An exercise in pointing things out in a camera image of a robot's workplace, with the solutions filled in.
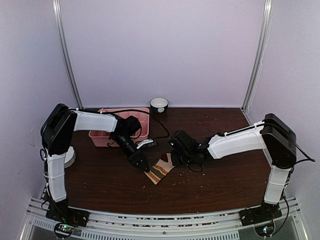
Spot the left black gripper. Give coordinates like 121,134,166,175
112,133,150,173

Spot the beige striped ribbed sock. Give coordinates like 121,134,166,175
145,153,175,185

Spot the left aluminium frame post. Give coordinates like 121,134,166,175
52,0,84,109

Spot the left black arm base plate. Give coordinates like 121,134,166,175
45,205,90,227

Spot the black and white bowl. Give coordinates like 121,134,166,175
149,97,169,113

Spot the aluminium frame post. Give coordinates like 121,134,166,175
52,0,84,109
241,0,274,115

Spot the left round control board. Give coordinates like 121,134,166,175
53,222,75,239

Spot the right aluminium frame post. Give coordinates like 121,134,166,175
241,0,274,115

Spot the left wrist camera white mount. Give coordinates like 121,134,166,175
136,139,159,149

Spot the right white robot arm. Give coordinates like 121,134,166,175
168,113,297,221

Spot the round control board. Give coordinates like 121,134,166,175
53,222,75,239
254,222,275,238

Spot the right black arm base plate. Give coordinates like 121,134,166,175
238,204,282,226

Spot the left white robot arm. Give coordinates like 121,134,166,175
40,103,150,222

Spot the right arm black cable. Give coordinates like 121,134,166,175
259,119,316,166

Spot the right round control board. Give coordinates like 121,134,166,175
254,222,275,238

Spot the pink divided organizer tray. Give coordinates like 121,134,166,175
88,111,150,147

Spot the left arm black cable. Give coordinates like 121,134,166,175
99,108,170,141

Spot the aluminium front rail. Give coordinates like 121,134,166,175
19,196,307,240

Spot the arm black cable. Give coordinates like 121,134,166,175
99,108,170,141
259,119,316,166

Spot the white fluted bowl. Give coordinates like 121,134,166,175
64,146,76,168

